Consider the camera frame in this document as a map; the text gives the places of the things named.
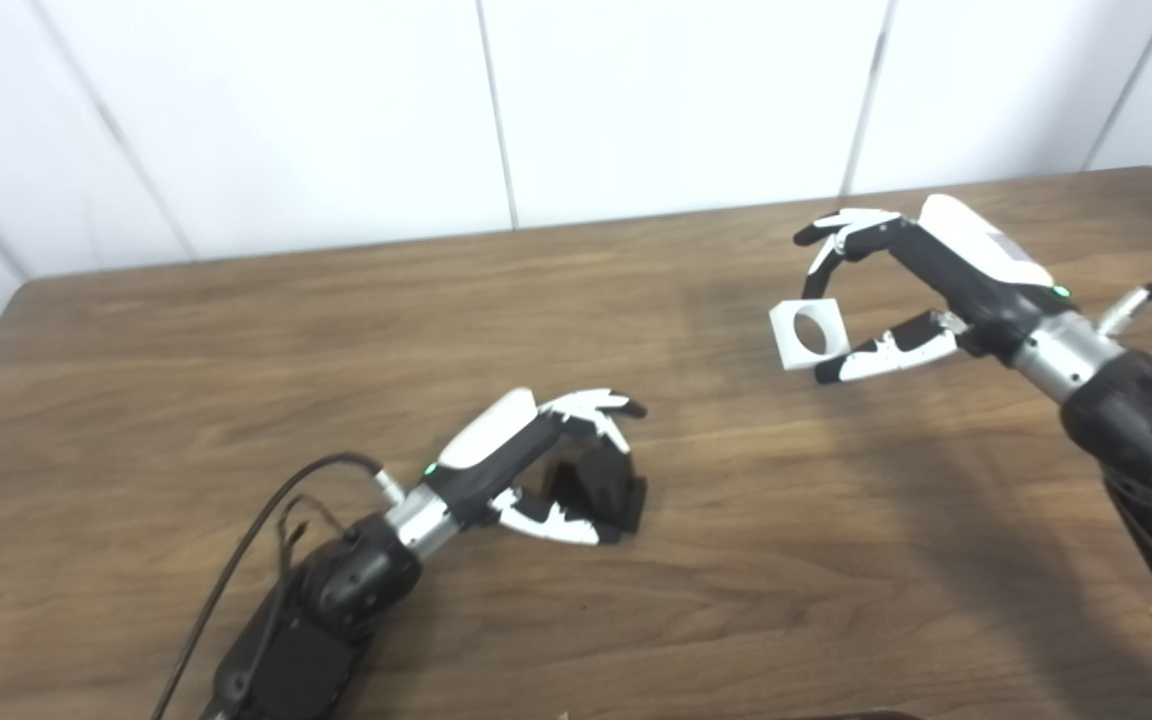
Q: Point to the white square piece with hole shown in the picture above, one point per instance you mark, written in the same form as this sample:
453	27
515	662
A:
786	345

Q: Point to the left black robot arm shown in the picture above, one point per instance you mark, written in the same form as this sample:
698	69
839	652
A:
336	600

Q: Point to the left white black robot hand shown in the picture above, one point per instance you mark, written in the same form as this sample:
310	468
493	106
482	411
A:
486	440

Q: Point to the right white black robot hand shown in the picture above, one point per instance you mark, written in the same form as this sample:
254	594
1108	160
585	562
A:
976	260

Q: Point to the black peg with square base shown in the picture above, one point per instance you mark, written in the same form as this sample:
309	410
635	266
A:
606	490

